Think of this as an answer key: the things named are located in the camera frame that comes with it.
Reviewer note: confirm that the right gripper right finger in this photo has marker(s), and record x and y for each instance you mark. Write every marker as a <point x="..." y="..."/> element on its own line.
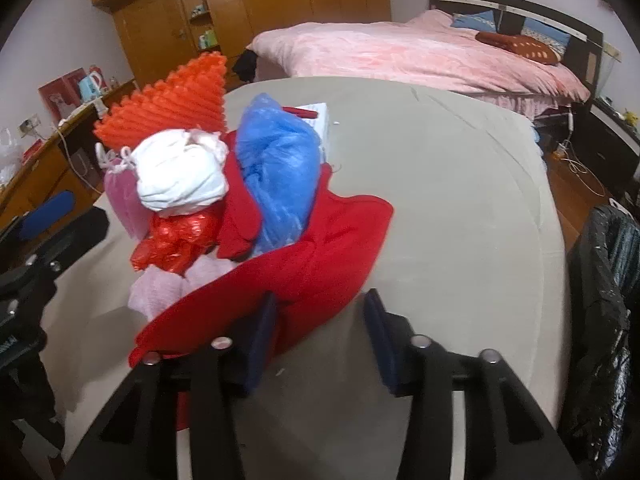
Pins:
<point x="507" y="435"/>

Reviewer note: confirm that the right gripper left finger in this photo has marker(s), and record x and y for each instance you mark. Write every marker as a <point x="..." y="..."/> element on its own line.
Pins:
<point x="134" y="436"/>

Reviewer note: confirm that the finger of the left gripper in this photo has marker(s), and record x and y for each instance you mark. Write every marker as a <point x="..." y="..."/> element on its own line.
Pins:
<point x="37" y="221"/>

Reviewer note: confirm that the red plastic bag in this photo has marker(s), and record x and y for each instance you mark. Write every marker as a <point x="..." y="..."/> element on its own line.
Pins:
<point x="175" y="242"/>

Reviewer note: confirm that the white tissue ball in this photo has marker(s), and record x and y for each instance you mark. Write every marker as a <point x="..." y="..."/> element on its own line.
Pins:
<point x="180" y="171"/>

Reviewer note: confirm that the orange ribbed plastic piece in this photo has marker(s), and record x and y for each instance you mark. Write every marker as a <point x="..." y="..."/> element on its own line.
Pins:
<point x="190" y="97"/>

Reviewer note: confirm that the red felt cloth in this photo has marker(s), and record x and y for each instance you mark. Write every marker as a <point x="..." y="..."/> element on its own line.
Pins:
<point x="312" y="280"/>

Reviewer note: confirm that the blue plastic bag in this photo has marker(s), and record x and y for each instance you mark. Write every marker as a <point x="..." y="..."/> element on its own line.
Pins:
<point x="280" y="161"/>

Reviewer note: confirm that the black trash bin with bag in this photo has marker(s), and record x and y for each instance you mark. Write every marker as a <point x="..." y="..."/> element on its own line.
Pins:
<point x="599" y="421"/>

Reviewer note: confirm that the wooden desk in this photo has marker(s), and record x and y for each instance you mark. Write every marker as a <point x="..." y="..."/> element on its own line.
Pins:
<point x="65" y="162"/>

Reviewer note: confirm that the pink mesh bag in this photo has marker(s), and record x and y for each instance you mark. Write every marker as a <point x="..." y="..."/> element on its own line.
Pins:
<point x="120" y="186"/>

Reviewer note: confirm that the light blue kettle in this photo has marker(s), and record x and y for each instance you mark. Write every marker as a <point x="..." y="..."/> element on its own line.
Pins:
<point x="90" y="87"/>

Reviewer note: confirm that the pink foam sheet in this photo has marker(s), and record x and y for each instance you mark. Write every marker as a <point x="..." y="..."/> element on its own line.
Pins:
<point x="156" y="290"/>

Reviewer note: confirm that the wooden wardrobe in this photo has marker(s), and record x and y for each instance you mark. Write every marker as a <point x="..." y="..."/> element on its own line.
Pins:
<point x="159" y="35"/>

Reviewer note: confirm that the white medicine box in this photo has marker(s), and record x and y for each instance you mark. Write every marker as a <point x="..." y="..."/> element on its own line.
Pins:
<point x="316" y="116"/>

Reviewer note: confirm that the black bedside table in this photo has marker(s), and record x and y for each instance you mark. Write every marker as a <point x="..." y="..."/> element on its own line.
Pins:
<point x="607" y="147"/>

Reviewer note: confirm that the pink covered bed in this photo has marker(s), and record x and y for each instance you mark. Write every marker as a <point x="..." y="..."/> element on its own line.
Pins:
<point x="438" y="49"/>

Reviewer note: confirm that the brown dotted pillow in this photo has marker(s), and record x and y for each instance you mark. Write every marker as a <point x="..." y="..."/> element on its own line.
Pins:
<point x="523" y="46"/>

